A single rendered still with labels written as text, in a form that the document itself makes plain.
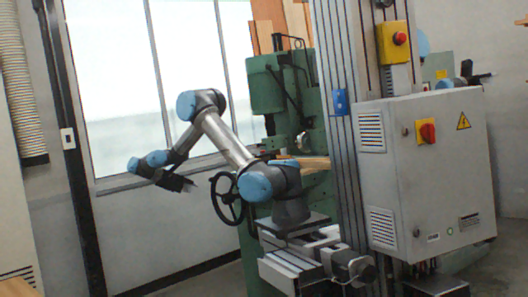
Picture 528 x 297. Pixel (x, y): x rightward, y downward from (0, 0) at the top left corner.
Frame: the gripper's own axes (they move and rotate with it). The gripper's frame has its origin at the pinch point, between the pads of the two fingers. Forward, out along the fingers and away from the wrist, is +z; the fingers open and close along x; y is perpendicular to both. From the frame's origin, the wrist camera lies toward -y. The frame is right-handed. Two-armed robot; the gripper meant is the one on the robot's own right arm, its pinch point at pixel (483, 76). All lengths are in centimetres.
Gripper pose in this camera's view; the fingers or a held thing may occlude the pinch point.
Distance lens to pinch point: 253.9
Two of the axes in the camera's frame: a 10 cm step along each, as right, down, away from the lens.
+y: 2.2, 9.7, -0.1
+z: 7.7, -1.7, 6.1
